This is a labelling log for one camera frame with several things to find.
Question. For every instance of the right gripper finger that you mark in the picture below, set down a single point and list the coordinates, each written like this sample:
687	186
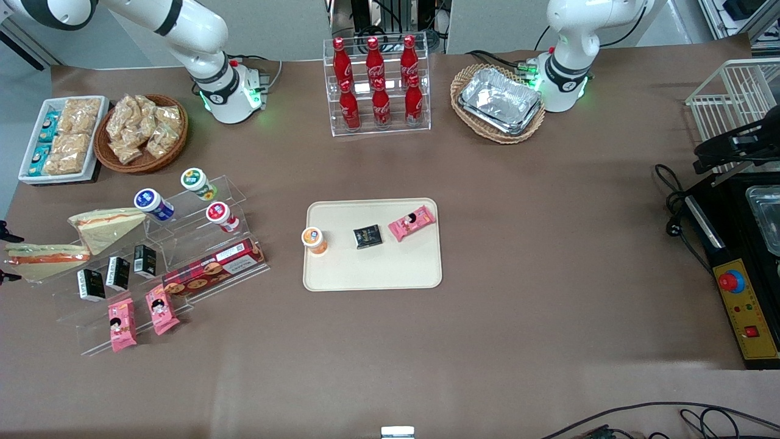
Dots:
8	278
7	234

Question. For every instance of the triangle sandwich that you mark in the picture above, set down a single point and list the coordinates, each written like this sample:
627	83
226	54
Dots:
49	263
106	228

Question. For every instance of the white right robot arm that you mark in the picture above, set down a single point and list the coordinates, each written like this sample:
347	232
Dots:
183	27

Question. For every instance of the beige plastic tray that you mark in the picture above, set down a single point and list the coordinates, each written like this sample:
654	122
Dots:
378	268

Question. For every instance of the steel food tray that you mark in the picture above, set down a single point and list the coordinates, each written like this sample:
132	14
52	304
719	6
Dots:
768	219

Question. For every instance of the blue snack packet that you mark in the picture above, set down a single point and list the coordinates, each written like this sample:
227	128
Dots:
49	126
40	160

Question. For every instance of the small black carton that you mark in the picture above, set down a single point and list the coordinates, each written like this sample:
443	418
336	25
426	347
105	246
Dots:
91	285
145	261
117	272

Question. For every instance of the tan cracker pack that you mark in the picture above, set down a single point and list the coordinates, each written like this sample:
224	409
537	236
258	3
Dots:
68	152
81	114

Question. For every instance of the large clear acrylic stepped shelf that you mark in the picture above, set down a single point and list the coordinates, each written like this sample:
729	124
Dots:
97	338

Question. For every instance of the pink snack pack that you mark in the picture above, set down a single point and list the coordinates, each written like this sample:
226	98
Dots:
161	310
412	222
122	326

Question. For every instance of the clear bag of biscuits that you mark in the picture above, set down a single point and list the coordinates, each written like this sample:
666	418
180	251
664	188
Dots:
159	141
125	149
145	105
170	116
120	113

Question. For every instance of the blue lid cup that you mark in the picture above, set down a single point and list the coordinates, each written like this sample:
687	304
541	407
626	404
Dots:
148	199

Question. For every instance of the white plastic bin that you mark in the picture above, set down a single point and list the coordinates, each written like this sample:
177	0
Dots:
100	122

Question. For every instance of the small clear acrylic riser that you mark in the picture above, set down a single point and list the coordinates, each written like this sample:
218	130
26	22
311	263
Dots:
183	210

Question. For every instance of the dark brown wicker basket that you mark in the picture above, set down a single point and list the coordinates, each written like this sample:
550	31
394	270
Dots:
177	149

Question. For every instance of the green lid cup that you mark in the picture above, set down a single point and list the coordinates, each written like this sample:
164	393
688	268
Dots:
192	178

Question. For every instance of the red cookie box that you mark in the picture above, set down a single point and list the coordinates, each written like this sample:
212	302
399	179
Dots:
213	268

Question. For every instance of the red lid cup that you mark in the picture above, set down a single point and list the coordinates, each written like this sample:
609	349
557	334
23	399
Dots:
217	212

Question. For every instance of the orange lid cup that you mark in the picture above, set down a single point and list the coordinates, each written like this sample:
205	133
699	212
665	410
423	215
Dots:
312	236

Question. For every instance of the flat black snack packet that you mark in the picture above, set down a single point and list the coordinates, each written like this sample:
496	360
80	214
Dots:
368	236

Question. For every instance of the red cola bottle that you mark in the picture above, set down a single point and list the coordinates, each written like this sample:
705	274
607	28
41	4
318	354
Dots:
414	103
341	61
374	60
381	107
409	56
349	110

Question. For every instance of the clear acrylic bottle rack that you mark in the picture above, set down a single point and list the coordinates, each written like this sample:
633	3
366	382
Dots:
365	132

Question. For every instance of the light wicker basket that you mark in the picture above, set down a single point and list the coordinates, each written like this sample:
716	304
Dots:
458	91

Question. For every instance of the stacked aluminium foil trays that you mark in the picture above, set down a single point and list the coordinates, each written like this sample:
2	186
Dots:
499	97

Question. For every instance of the red emergency stop button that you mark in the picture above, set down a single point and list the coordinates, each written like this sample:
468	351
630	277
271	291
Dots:
729	280

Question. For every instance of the black sealing machine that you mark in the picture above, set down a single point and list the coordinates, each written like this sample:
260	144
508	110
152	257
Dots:
728	231

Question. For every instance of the grey metal strip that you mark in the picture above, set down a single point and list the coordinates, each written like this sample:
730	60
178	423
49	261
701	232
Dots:
731	178

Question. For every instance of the yellow control panel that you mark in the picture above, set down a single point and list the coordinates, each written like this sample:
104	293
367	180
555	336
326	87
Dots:
752	311

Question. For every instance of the black device box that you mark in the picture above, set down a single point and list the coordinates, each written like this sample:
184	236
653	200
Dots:
740	7

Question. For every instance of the black equipment frame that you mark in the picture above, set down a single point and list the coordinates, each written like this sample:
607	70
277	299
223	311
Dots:
365	12

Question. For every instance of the red rocker switch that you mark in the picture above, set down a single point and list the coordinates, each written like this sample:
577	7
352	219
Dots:
751	331

